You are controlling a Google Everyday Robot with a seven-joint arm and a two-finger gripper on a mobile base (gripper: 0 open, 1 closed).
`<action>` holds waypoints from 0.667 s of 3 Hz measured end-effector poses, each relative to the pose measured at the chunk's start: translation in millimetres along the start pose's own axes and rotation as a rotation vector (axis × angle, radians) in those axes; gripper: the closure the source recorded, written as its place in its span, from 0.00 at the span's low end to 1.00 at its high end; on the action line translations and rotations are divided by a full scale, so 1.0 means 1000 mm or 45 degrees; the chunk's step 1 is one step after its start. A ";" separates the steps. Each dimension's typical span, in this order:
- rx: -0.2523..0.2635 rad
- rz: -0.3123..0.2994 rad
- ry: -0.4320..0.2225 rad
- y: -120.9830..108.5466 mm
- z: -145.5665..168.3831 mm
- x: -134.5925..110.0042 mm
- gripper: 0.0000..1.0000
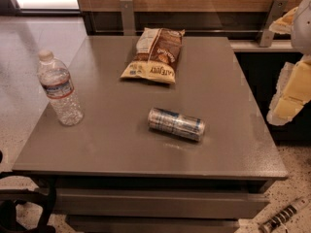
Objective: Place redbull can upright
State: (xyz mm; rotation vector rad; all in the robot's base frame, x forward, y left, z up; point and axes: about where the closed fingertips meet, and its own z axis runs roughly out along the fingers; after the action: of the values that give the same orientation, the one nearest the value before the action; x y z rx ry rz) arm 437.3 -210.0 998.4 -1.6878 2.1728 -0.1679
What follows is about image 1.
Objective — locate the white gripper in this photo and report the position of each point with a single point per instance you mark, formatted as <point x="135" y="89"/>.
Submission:
<point x="301" y="29"/>

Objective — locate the silver blue redbull can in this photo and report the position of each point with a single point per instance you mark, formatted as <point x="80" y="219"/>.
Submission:
<point x="188" y="127"/>

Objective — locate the brown yellow chip bag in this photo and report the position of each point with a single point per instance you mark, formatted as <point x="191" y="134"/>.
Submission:
<point x="157" y="54"/>

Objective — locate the grey table with drawers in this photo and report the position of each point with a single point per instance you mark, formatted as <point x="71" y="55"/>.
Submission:
<point x="115" y="174"/>

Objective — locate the striped tube on floor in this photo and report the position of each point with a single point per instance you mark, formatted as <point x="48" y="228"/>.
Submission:
<point x="282" y="217"/>

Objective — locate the clear plastic water bottle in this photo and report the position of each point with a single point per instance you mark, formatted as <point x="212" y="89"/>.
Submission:
<point x="56" y="81"/>

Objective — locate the black chair base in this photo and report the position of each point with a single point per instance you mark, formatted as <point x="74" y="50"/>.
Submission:
<point x="11" y="198"/>

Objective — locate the right metal wall bracket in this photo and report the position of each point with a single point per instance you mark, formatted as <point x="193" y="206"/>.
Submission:
<point x="275" y="11"/>

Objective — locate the metal wall bracket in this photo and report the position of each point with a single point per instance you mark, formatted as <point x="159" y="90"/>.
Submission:
<point x="275" y="11"/>
<point x="128" y="18"/>

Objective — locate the left metal wall bracket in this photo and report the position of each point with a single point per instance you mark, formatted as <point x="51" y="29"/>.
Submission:
<point x="128" y="18"/>

